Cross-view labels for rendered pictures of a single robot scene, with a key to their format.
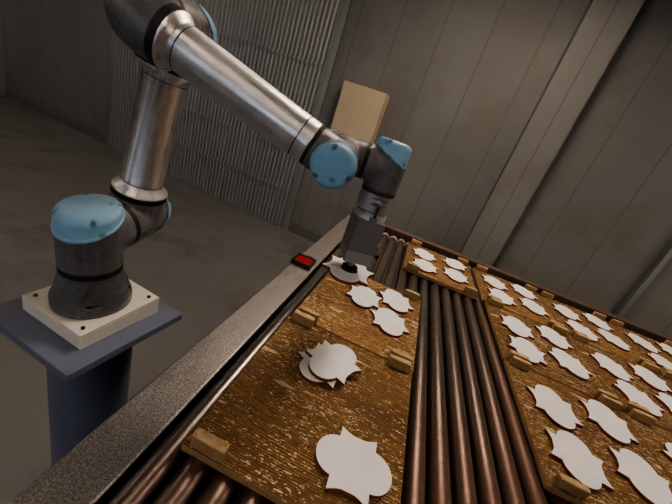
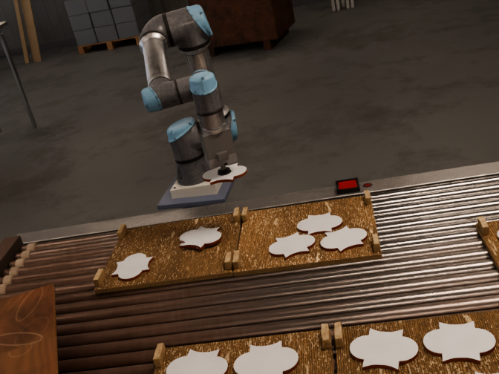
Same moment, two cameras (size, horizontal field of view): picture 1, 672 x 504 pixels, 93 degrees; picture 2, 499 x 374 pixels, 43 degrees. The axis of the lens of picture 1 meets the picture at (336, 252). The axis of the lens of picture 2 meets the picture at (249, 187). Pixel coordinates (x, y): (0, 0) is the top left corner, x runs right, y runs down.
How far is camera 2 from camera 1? 1.99 m
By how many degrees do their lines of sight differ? 81
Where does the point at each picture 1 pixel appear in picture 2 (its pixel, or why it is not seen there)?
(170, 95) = (191, 60)
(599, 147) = not seen: outside the picture
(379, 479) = (127, 274)
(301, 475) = (122, 257)
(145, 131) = not seen: hidden behind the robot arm
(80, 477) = (108, 225)
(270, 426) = (142, 241)
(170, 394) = (151, 219)
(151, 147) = not seen: hidden behind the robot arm
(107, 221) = (175, 131)
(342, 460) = (131, 262)
